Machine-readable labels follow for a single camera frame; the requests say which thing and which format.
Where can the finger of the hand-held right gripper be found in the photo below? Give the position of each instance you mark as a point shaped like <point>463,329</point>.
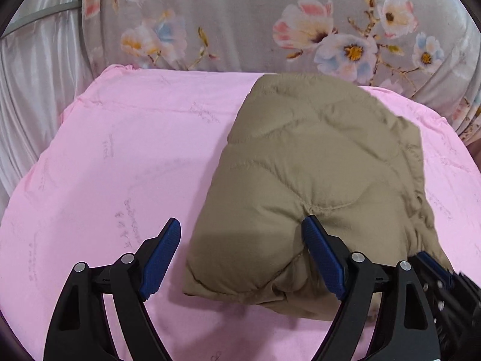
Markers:
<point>432,265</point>

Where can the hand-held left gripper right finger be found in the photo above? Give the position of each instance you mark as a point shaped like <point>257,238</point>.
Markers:
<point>323,259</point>

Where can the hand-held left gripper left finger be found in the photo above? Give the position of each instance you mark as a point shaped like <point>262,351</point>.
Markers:
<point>161,259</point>

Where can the khaki puffer jacket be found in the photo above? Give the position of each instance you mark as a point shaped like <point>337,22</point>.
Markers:
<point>300,158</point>

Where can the pink bed sheet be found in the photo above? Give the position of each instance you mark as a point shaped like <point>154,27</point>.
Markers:
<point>112,158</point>

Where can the white curtain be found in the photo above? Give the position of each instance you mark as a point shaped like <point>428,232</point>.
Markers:
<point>37,82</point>

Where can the grey floral quilt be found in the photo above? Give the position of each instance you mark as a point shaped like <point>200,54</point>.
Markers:
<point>233,7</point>

